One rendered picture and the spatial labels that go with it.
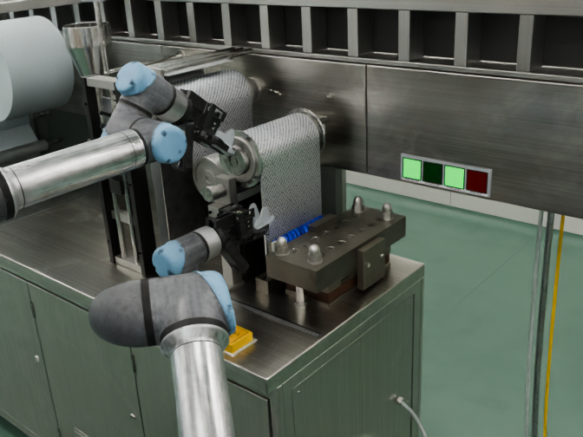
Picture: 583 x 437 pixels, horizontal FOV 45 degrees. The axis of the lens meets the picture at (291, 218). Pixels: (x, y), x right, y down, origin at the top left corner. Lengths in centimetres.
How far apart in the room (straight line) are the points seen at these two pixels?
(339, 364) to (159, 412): 53
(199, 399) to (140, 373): 86
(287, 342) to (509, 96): 75
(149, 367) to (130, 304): 73
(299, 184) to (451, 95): 45
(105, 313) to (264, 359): 48
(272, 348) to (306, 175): 50
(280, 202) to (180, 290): 67
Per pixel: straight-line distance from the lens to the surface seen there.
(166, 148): 135
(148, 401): 199
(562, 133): 165
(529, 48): 165
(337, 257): 171
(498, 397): 300
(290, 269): 169
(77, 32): 224
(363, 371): 185
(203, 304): 117
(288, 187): 181
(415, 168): 182
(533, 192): 171
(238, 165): 173
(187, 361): 114
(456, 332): 338
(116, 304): 120
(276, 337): 164
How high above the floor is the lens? 178
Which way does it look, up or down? 23 degrees down
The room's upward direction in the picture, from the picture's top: 3 degrees counter-clockwise
